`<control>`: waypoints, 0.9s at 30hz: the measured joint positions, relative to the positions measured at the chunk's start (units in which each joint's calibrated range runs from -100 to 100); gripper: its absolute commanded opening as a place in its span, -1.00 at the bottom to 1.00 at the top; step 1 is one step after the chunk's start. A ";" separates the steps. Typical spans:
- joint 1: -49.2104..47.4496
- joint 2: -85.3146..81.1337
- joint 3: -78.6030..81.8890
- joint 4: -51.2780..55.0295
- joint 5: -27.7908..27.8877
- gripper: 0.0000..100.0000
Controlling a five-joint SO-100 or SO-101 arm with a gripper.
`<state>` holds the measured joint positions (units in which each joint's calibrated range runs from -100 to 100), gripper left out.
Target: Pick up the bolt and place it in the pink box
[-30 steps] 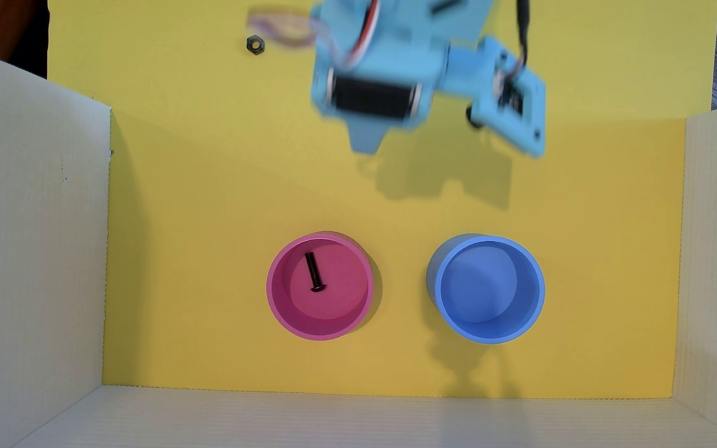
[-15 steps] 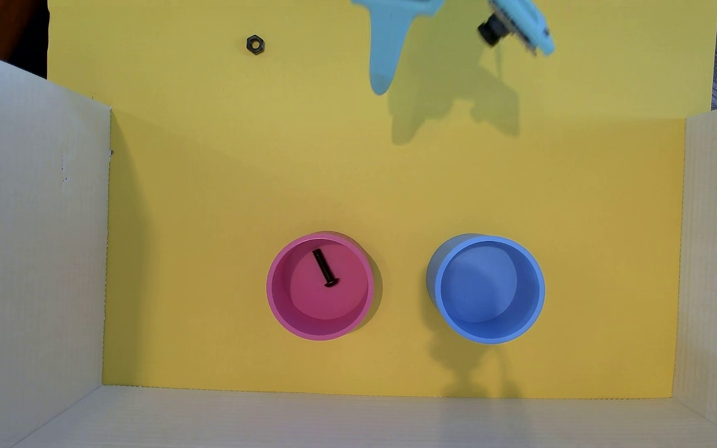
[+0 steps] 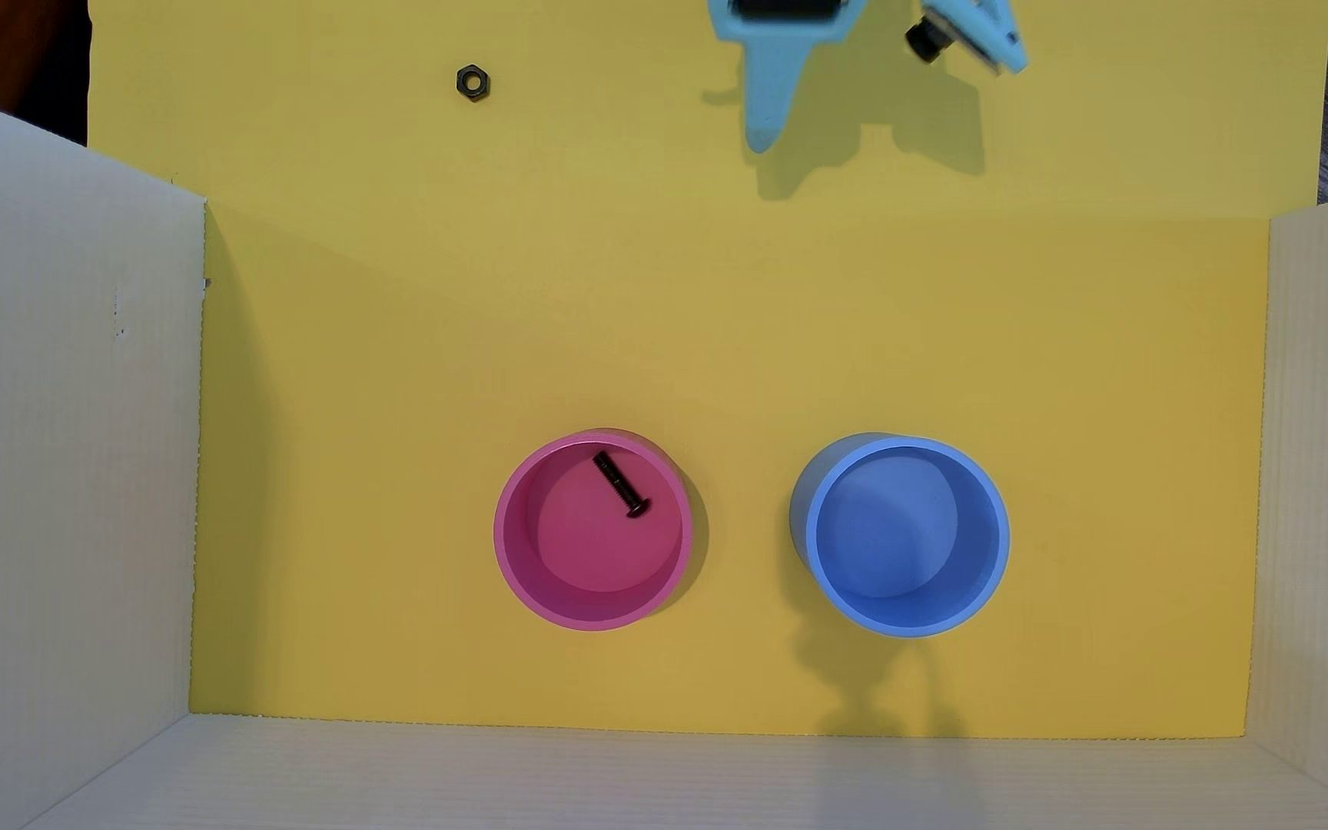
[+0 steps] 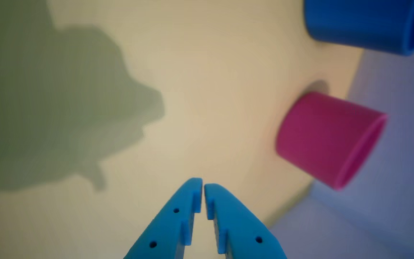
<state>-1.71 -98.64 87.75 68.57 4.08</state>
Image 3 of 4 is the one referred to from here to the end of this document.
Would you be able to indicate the white corrugated box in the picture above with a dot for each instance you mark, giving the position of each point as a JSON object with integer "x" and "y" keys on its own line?
{"x": 42, "y": 461}

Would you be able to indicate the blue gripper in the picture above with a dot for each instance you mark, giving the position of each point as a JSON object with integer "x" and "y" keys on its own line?
{"x": 778, "y": 46}

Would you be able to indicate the pink round box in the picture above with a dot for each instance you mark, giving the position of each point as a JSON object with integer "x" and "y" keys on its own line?
{"x": 583, "y": 571}

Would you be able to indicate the black bolt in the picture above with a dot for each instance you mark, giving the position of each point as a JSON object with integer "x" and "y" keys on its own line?
{"x": 621, "y": 485}

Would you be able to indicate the black hex nut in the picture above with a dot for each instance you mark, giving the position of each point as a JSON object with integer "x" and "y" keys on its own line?
{"x": 461, "y": 83}

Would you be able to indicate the blue round box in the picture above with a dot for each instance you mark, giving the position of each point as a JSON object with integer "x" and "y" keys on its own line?
{"x": 906, "y": 542}

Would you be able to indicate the yellow paper mat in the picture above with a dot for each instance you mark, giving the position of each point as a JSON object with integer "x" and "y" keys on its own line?
{"x": 618, "y": 288}

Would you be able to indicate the blue mounted wrist camera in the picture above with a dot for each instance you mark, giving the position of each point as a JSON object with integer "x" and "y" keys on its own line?
{"x": 975, "y": 29}

